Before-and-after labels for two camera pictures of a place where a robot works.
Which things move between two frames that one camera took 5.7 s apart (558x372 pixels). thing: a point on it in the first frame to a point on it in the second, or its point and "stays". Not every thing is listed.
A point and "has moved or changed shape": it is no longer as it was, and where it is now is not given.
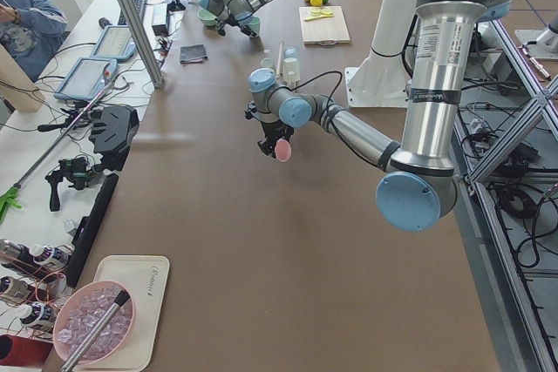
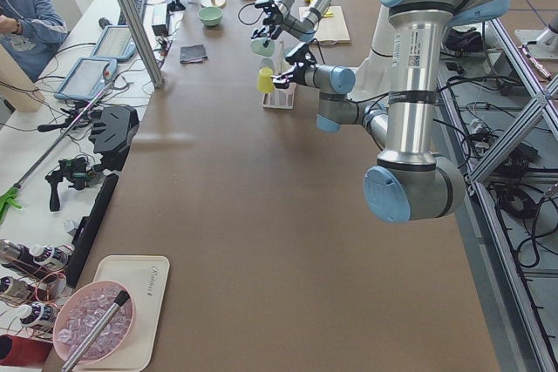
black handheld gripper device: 76,170 stays
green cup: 255,25 to 257,47
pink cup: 282,150 has moved or changed shape
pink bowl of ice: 81,309 stays
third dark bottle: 42,316 stays
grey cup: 268,63 stays
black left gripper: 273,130 to 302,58
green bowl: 207,17 stays
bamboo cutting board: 328,30 stays
